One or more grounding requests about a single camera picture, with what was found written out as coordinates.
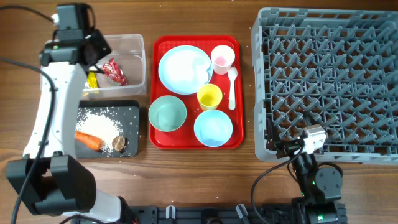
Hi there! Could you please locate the yellow foil wrapper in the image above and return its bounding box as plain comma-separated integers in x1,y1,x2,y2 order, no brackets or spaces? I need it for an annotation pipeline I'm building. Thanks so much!
87,72,99,94

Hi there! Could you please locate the red foil wrapper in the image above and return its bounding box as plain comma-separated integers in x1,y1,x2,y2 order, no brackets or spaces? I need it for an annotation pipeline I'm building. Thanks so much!
102,58,127,86

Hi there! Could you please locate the light blue bowl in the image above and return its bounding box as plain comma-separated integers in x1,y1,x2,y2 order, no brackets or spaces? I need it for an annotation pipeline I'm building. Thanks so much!
193,110,233,147

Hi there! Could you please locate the white rice pile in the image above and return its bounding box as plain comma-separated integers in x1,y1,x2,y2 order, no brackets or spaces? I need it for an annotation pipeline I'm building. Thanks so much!
75,106,139,158

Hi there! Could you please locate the yellow plastic cup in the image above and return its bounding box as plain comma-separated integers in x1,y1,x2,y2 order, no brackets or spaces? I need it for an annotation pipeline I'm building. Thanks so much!
197,83,223,111

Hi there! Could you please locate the orange carrot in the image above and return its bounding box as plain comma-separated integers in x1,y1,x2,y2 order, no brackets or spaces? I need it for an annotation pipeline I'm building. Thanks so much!
75,131,103,151

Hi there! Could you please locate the green bowl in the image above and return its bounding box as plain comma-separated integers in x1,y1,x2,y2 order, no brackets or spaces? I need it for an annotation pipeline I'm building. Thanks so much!
148,95,187,133

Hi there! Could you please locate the brown mushroom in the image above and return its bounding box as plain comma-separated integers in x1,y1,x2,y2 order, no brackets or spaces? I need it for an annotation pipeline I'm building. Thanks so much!
112,135,126,152

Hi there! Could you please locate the pink plastic cup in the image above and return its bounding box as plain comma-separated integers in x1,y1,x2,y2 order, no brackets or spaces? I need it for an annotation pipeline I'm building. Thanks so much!
211,45,235,75

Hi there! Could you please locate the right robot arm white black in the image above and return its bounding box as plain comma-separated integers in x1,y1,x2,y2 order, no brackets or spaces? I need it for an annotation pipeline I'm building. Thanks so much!
275,140,348,224

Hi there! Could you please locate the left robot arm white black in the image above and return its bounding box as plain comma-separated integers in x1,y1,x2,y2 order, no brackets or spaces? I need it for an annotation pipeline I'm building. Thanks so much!
6,3,131,223

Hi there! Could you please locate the black waste tray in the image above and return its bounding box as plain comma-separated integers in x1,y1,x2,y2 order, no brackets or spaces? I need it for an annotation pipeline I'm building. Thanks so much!
75,100,140,159

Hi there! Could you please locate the grey dishwasher rack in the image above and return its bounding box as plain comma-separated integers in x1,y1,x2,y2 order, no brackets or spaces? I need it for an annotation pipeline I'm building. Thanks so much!
251,7,397,165

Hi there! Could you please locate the clear plastic bin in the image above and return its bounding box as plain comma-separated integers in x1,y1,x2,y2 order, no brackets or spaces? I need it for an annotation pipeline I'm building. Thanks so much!
39,33,147,100

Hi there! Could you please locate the light blue plate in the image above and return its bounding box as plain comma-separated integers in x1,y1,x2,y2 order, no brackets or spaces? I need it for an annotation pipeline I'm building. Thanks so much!
158,45,213,95

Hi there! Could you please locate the white plastic spoon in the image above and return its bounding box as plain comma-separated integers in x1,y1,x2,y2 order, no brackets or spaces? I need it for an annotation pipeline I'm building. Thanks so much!
228,67,238,110

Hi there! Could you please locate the red plastic tray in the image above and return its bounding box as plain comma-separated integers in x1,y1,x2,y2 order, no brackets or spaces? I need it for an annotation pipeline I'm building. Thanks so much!
149,35,244,150

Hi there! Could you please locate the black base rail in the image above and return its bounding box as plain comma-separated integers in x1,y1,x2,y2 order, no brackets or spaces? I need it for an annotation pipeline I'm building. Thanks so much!
130,203,348,224

